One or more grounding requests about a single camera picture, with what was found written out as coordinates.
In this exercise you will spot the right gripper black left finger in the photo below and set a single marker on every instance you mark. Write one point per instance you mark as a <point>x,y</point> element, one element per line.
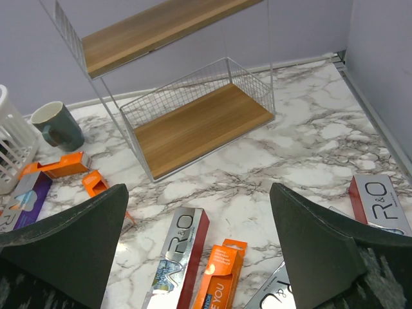
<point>64,260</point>

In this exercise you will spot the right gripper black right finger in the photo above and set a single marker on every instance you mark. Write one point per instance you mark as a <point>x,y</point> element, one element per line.
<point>333,261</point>

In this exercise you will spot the purple silver toothpaste box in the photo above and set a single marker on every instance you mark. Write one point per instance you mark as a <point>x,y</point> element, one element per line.
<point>26,202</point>
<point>275,293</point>

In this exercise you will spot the orange toothpaste box centre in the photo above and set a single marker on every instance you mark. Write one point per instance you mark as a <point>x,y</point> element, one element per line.
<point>95,183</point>

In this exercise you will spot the orange toothpaste box near mug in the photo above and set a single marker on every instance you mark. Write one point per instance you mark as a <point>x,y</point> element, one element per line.
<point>69,164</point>

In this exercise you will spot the orange toothpaste box right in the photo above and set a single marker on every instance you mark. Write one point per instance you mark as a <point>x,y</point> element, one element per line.
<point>221,276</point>

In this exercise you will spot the white plastic dish basket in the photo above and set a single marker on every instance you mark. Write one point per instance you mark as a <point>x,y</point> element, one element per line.
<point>18,143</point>

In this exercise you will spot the dark green ceramic mug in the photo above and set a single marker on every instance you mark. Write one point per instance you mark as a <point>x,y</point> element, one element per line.
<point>57,126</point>

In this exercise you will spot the white wire wooden shelf rack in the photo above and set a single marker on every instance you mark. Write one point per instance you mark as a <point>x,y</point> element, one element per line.
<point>175,125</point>

